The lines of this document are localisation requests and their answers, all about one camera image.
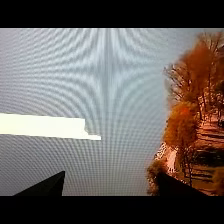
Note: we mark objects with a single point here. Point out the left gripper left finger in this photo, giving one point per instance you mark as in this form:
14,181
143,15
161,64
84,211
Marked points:
50,186

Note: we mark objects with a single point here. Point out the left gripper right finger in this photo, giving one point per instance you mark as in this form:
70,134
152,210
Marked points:
173,187

